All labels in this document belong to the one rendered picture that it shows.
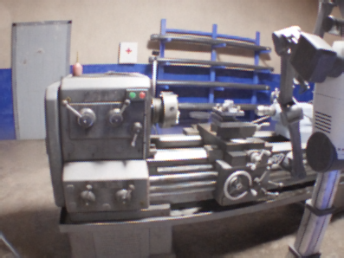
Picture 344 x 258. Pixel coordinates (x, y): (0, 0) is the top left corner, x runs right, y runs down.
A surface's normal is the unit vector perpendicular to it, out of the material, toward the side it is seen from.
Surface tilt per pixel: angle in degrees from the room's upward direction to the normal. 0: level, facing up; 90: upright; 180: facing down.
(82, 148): 90
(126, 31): 90
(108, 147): 90
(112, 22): 90
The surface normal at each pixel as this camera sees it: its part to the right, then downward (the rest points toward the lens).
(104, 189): 0.29, 0.26
